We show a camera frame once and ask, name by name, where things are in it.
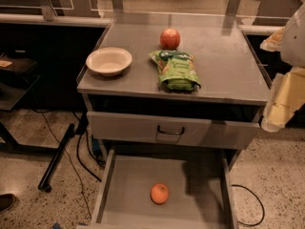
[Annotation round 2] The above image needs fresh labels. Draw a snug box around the red apple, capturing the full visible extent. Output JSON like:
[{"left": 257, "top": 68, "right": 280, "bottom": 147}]
[{"left": 160, "top": 28, "right": 180, "bottom": 50}]

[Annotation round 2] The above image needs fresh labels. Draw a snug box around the black stand leg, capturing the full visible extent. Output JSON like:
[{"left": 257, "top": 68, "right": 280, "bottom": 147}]
[{"left": 38, "top": 114, "right": 88, "bottom": 193}]

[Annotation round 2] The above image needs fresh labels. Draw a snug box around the dark side table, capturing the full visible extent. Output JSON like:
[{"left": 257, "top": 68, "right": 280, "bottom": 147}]
[{"left": 0, "top": 52, "right": 55, "bottom": 156}]

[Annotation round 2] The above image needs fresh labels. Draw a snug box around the black drawer handle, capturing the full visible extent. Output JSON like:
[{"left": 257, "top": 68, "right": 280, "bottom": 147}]
[{"left": 157, "top": 125, "right": 185, "bottom": 135}]

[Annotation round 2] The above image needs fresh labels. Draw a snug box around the grey metal drawer cabinet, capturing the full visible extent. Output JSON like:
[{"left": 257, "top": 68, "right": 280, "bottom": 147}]
[{"left": 77, "top": 13, "right": 269, "bottom": 165}]

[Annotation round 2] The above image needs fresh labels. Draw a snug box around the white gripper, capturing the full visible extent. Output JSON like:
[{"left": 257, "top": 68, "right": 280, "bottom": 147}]
[{"left": 260, "top": 4, "right": 305, "bottom": 133}]

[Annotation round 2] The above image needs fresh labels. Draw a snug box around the white bowl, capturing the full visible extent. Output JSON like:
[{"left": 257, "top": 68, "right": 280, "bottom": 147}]
[{"left": 86, "top": 47, "right": 132, "bottom": 76}]

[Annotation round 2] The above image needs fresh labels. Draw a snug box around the black floor cable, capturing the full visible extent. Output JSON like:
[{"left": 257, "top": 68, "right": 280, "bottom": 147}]
[
  {"left": 231, "top": 184, "right": 266, "bottom": 227},
  {"left": 31, "top": 108, "right": 107, "bottom": 221}
]

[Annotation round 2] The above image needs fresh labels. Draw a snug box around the grey rail barrier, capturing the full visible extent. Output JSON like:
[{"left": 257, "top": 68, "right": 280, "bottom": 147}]
[{"left": 0, "top": 0, "right": 305, "bottom": 36}]

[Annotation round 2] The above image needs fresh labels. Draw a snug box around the green snack bag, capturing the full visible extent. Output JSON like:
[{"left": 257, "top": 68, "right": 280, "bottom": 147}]
[{"left": 150, "top": 50, "right": 201, "bottom": 92}]

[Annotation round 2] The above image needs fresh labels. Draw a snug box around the open middle drawer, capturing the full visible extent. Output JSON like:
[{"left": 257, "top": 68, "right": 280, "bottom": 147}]
[{"left": 77, "top": 150, "right": 238, "bottom": 229}]

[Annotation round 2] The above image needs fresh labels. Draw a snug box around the black floor cable right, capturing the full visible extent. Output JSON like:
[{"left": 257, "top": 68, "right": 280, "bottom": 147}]
[{"left": 231, "top": 184, "right": 266, "bottom": 227}]

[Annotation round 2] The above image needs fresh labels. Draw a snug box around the dark shoe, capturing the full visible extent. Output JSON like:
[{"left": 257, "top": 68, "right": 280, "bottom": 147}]
[{"left": 0, "top": 194, "right": 16, "bottom": 214}]

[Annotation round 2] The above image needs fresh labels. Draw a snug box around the orange fruit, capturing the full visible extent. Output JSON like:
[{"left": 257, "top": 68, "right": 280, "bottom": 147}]
[{"left": 150, "top": 183, "right": 170, "bottom": 205}]

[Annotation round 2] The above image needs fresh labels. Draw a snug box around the closed top drawer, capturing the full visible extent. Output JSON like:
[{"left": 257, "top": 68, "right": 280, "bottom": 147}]
[{"left": 88, "top": 112, "right": 259, "bottom": 150}]

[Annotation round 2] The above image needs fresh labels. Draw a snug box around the black floor cable left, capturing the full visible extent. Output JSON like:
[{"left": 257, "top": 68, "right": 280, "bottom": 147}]
[{"left": 31, "top": 108, "right": 107, "bottom": 221}]

